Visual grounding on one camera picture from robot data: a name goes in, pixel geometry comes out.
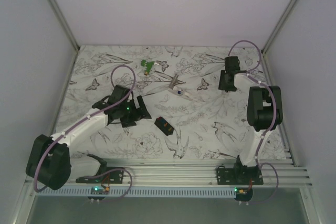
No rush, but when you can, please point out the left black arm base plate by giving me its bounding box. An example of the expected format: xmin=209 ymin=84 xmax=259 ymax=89
xmin=76 ymin=167 xmax=124 ymax=184

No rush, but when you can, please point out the silver clip with blue knob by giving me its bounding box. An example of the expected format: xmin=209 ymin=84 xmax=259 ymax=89
xmin=168 ymin=74 xmax=193 ymax=101

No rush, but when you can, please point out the aluminium mounting rail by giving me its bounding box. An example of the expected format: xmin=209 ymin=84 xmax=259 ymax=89
xmin=25 ymin=158 xmax=313 ymax=187

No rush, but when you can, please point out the right controller board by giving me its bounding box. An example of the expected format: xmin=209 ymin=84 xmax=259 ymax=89
xmin=234 ymin=188 xmax=253 ymax=202

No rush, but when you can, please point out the left controller board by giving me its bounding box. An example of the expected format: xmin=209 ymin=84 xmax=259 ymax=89
xmin=88 ymin=186 xmax=109 ymax=202

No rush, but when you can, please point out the controller board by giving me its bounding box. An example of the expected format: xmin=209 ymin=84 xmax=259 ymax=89
xmin=88 ymin=186 xmax=109 ymax=202
xmin=234 ymin=188 xmax=253 ymax=202

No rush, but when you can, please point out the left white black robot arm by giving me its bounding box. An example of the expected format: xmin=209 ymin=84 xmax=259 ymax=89
xmin=26 ymin=85 xmax=151 ymax=193

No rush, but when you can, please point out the green circuit board connector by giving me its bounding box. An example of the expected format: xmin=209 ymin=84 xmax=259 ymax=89
xmin=140 ymin=60 xmax=159 ymax=76

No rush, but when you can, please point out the black fuse box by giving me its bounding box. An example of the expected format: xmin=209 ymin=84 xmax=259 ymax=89
xmin=154 ymin=116 xmax=175 ymax=136

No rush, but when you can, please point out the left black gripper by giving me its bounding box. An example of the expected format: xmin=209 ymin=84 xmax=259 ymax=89
xmin=120 ymin=96 xmax=151 ymax=127

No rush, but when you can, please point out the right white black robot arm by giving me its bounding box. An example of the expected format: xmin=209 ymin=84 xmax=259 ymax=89
xmin=218 ymin=56 xmax=283 ymax=185

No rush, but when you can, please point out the floral printed table mat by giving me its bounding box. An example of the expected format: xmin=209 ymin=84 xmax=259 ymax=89
xmin=56 ymin=46 xmax=265 ymax=159

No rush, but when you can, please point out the slotted grey cable duct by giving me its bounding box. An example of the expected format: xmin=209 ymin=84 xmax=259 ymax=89
xmin=40 ymin=186 xmax=235 ymax=198

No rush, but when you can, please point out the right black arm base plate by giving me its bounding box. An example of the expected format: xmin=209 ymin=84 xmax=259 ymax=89
xmin=215 ymin=166 xmax=264 ymax=186

